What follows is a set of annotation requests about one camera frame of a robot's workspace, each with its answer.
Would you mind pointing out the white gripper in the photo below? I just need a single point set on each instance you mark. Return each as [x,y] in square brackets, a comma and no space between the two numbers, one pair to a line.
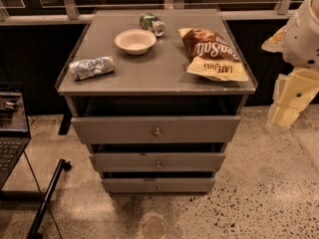
[303,39]

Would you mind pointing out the grey bottom drawer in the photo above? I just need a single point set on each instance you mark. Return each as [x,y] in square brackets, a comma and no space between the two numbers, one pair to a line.
[157,185]

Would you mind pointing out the grey drawer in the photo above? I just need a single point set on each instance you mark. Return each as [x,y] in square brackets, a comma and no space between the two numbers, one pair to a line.
[157,161]
[155,129]
[157,185]

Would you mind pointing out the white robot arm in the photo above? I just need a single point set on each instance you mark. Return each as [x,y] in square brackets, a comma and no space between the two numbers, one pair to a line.
[298,42]

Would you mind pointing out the grey three-drawer cabinet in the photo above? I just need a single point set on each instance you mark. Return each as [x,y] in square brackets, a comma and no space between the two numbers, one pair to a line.
[155,84]

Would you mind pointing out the grey middle drawer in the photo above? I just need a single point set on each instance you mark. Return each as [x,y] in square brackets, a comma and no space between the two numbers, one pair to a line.
[157,161]

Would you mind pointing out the grey top drawer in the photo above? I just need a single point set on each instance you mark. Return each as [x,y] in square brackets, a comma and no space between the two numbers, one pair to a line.
[155,129]

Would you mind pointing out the brown yellow chip bag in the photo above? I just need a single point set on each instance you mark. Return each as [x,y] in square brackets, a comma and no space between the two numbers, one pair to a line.
[211,57]

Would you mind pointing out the green soda can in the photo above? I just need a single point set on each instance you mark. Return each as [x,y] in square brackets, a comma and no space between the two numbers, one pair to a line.
[151,22]

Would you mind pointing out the crumpled blue white bag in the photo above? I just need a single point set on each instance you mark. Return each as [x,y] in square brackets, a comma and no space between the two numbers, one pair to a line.
[90,68]

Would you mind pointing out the black laptop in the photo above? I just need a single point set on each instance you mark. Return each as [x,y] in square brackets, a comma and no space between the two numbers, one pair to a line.
[14,128]

